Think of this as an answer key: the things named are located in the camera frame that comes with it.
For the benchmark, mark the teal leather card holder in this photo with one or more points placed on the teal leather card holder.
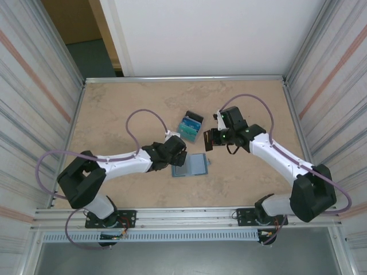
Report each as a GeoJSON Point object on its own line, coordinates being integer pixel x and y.
{"type": "Point", "coordinates": [198, 164]}

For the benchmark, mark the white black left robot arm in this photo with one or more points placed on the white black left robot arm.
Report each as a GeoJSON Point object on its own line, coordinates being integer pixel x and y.
{"type": "Point", "coordinates": [123, 161]}

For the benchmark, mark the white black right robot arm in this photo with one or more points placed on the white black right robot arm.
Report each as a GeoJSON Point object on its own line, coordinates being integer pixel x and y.
{"type": "Point", "coordinates": [275, 154]}

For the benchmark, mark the light blue card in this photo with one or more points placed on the light blue card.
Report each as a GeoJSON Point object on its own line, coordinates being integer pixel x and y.
{"type": "Point", "coordinates": [192, 126]}

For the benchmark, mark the green card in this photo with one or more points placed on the green card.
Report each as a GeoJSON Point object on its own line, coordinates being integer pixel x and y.
{"type": "Point", "coordinates": [187, 135]}

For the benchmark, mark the dark blue card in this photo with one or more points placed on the dark blue card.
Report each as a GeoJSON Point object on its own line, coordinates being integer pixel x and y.
{"type": "Point", "coordinates": [190, 120]}

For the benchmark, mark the grey metal shelf plate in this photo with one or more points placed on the grey metal shelf plate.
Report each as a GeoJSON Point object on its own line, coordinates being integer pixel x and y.
{"type": "Point", "coordinates": [186, 260]}

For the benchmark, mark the brown wooden door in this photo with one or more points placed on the brown wooden door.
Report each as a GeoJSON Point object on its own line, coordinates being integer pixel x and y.
{"type": "Point", "coordinates": [71, 20]}

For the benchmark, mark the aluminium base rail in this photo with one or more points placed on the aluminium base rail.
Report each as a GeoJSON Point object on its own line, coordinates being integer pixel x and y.
{"type": "Point", "coordinates": [186, 217]}

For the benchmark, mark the aluminium table side rail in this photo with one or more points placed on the aluminium table side rail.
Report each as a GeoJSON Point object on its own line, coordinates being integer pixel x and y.
{"type": "Point", "coordinates": [294, 109]}
{"type": "Point", "coordinates": [76, 109]}

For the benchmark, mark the aluminium table end rail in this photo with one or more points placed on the aluminium table end rail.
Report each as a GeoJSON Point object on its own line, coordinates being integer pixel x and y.
{"type": "Point", "coordinates": [186, 78]}

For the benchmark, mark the aluminium frame post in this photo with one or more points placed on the aluminium frame post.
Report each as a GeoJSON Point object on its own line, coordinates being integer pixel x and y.
{"type": "Point", "coordinates": [62, 43]}
{"type": "Point", "coordinates": [308, 43]}

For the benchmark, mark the white door frame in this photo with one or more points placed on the white door frame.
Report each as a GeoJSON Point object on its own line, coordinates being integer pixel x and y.
{"type": "Point", "coordinates": [114, 28]}

